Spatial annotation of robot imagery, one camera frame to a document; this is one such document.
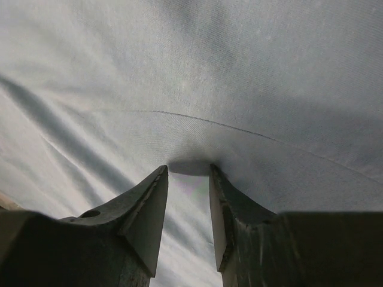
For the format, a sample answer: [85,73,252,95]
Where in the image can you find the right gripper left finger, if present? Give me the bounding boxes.
[1,166,168,286]

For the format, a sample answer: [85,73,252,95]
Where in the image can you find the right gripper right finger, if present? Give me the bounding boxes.
[209,165,382,286]

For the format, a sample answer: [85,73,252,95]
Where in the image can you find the blue t shirt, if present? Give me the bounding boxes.
[1,1,382,286]

